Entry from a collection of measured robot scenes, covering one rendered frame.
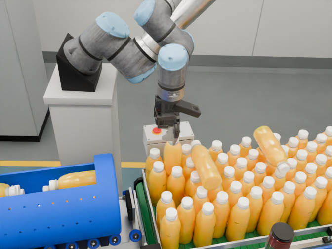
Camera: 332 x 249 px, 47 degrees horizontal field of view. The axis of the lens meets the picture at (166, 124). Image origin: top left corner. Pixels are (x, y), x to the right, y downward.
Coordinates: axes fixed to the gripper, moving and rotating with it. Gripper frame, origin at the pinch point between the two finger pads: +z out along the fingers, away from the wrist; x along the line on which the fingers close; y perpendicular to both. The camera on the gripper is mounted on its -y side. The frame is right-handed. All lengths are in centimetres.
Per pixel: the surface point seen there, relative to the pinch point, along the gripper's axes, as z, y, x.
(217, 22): 70, -102, -234
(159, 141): 11.4, 2.8, -11.4
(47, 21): 73, 64, -267
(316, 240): 31, -50, 34
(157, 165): 9.2, 6.9, 4.0
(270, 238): -3, -16, 48
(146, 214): 30.7, 11.9, 9.6
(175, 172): 9.1, 1.1, 8.7
